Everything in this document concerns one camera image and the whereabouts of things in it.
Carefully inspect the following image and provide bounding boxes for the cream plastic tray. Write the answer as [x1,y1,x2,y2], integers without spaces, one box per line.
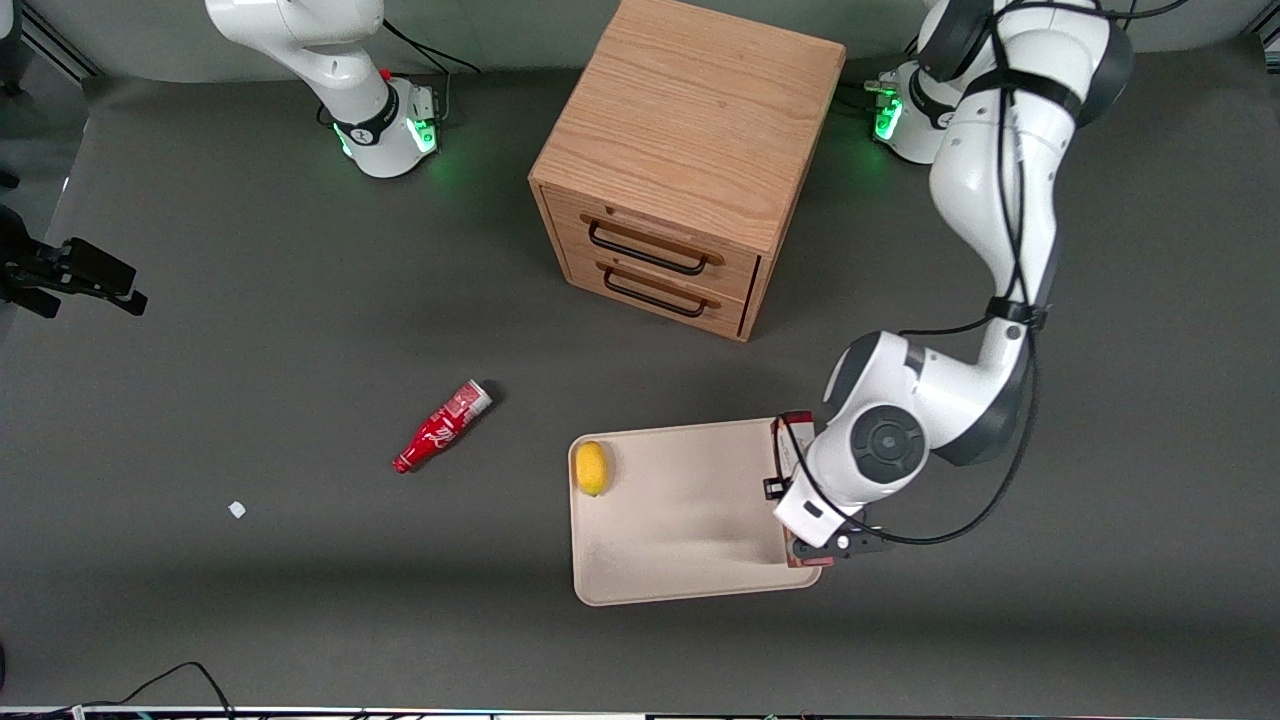
[568,417,823,607]

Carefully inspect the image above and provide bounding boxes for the wooden drawer front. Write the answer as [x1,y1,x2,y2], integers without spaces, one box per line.
[545,185,763,301]
[565,250,753,338]

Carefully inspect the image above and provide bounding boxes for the yellow lemon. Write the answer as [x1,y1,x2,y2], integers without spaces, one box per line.
[575,441,611,497]

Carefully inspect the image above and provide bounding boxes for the red soda bottle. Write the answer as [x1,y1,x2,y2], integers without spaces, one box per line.
[392,379,494,475]

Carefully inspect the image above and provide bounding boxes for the wooden two-drawer cabinet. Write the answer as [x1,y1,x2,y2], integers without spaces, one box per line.
[528,0,847,343]

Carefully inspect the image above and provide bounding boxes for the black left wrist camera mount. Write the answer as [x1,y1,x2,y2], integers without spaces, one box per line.
[792,528,895,562]

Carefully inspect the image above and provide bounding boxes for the black drawer handle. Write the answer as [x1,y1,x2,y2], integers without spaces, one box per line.
[587,222,710,277]
[603,268,708,320]

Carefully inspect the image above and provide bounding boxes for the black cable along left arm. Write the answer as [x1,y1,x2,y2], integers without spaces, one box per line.
[775,0,1191,549]

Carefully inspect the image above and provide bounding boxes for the black cable at right arm base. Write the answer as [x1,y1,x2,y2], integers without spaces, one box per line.
[380,18,481,126]

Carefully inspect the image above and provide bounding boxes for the black cable on floor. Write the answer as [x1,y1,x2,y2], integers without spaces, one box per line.
[60,661,236,717]

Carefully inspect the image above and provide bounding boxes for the aluminium frame rail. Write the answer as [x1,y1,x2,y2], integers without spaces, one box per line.
[20,0,101,81]

